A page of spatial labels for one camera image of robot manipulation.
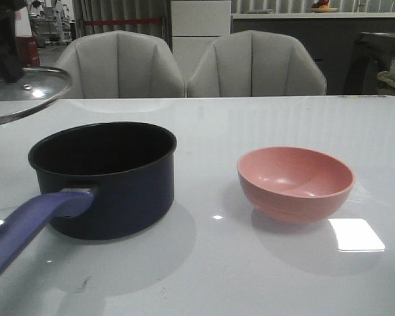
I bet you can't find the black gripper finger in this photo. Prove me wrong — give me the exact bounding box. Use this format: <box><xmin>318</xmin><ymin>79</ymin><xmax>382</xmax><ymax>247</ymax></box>
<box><xmin>0</xmin><ymin>0</ymin><xmax>26</xmax><ymax>83</ymax></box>

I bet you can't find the glass lid with blue knob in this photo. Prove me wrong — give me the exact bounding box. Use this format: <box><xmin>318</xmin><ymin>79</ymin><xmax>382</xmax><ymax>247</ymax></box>
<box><xmin>0</xmin><ymin>66</ymin><xmax>72</xmax><ymax>125</ymax></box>

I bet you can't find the pink plastic bowl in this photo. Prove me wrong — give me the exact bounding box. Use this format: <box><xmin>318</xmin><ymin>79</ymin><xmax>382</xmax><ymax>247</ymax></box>
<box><xmin>237</xmin><ymin>146</ymin><xmax>355</xmax><ymax>224</ymax></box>

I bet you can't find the red trash bin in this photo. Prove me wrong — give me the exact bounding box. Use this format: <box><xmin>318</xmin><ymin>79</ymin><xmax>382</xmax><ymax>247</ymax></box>
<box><xmin>16</xmin><ymin>36</ymin><xmax>40</xmax><ymax>66</ymax></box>

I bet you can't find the left grey upholstered chair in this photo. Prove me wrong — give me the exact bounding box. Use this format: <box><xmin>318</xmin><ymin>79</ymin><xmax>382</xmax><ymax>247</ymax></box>
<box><xmin>55</xmin><ymin>30</ymin><xmax>185</xmax><ymax>99</ymax></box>

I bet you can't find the grey upholstered chair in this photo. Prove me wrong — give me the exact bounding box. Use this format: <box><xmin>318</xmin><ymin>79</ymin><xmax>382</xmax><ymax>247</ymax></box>
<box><xmin>186</xmin><ymin>30</ymin><xmax>327</xmax><ymax>98</ymax></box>
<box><xmin>55</xmin><ymin>30</ymin><xmax>185</xmax><ymax>99</ymax></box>

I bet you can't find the white cabinet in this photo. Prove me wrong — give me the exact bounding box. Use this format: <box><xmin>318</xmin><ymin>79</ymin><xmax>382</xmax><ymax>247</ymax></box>
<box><xmin>171</xmin><ymin>1</ymin><xmax>231</xmax><ymax>82</ymax></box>

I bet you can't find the right grey upholstered chair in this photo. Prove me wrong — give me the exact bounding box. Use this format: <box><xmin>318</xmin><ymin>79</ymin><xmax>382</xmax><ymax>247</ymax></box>
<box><xmin>186</xmin><ymin>30</ymin><xmax>327</xmax><ymax>98</ymax></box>

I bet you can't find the fruit plate on counter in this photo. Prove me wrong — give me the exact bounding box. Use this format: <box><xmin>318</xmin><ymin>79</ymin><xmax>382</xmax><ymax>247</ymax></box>
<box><xmin>309</xmin><ymin>0</ymin><xmax>338</xmax><ymax>13</ymax></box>

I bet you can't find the grey kitchen counter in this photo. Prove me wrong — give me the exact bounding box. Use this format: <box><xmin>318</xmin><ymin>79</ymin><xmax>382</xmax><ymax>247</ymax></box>
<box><xmin>232</xmin><ymin>13</ymin><xmax>395</xmax><ymax>95</ymax></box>

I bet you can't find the dark side table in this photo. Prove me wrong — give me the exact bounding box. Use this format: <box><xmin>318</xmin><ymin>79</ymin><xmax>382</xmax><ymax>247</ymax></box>
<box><xmin>343</xmin><ymin>32</ymin><xmax>395</xmax><ymax>95</ymax></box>

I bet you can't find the dark blue saucepan purple handle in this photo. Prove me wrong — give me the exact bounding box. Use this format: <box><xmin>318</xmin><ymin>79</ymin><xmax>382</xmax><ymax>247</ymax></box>
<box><xmin>0</xmin><ymin>122</ymin><xmax>177</xmax><ymax>276</ymax></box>

